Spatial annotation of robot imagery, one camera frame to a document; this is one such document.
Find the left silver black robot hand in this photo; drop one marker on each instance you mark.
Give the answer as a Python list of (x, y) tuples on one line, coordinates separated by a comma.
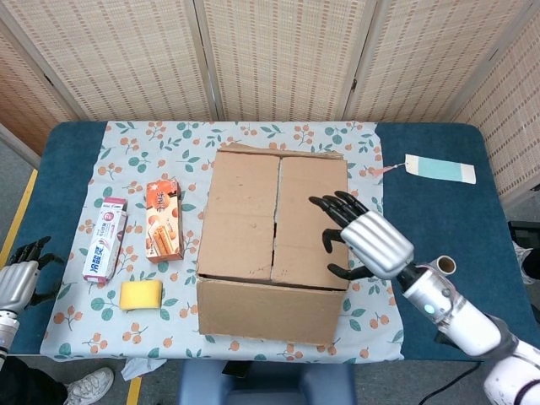
[(14, 282)]

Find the large brown cardboard box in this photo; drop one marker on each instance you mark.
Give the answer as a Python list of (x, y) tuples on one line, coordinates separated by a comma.
[(244, 211)]

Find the white sneaker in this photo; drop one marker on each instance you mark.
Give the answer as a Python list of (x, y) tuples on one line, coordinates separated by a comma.
[(90, 386)]

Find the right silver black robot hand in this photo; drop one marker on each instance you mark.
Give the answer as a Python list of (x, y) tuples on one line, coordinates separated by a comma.
[(375, 240)]

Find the blue white paper tag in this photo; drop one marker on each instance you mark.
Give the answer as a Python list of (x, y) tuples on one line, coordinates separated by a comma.
[(439, 169)]

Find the blue chair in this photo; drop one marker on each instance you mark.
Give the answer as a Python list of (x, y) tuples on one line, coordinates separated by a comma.
[(266, 384)]

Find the fruit and leaf print tablecloth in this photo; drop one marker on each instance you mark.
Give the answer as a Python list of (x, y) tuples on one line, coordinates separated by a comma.
[(126, 160)]

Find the black trousers leg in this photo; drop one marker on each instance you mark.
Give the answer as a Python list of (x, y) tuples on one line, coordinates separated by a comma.
[(25, 384)]

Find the white pink toothpaste box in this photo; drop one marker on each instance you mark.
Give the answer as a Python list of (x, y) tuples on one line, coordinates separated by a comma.
[(103, 244)]

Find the orange egg roll snack box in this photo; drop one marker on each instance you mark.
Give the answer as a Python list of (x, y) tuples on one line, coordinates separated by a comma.
[(162, 219)]

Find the cardboard tube roll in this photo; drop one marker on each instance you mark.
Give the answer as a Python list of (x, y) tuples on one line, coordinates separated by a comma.
[(448, 265)]

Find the woven folding screen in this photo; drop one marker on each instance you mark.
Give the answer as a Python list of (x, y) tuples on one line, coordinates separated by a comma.
[(274, 55)]

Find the black white object beside table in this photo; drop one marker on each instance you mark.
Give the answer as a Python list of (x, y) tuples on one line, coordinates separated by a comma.
[(525, 253)]

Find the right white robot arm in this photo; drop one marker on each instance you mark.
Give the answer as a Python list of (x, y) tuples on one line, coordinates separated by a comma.
[(464, 325)]

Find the yellow sponge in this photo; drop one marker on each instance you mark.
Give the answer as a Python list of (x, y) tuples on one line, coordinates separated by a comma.
[(141, 295)]

